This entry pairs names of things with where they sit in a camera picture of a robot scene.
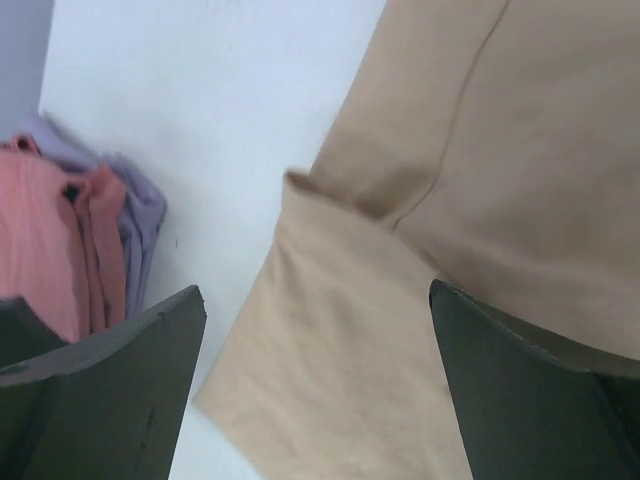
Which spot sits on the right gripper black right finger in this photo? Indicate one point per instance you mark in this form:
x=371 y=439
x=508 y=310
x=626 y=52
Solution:
x=532 y=404

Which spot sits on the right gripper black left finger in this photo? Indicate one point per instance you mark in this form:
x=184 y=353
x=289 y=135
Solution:
x=109 y=406

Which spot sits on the beige t-shirt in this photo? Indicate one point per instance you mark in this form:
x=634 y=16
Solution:
x=490 y=144

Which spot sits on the folded red t-shirt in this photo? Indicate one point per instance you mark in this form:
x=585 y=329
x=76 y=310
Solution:
x=60 y=243

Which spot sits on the folded purple t-shirt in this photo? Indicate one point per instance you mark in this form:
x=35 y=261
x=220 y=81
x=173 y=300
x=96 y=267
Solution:
x=144 y=208

